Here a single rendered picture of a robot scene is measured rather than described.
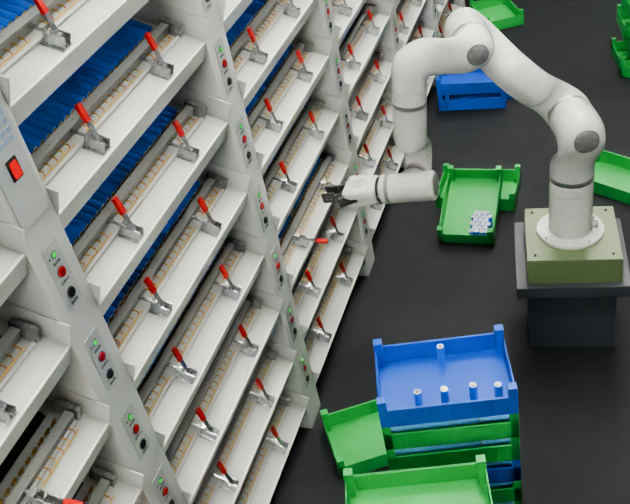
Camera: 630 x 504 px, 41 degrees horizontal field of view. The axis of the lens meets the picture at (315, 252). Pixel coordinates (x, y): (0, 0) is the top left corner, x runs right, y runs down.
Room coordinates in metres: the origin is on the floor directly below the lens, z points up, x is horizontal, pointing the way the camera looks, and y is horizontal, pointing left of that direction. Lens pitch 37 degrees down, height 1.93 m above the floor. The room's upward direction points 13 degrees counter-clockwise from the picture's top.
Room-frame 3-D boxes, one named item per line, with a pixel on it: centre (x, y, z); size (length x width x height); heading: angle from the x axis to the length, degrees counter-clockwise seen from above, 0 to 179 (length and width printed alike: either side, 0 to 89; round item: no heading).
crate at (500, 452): (1.30, -0.22, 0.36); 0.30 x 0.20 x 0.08; 82
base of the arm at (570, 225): (1.89, -0.74, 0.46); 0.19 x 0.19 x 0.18
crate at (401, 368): (1.30, -0.22, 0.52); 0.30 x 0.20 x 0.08; 82
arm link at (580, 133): (1.86, -0.75, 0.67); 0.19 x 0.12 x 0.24; 175
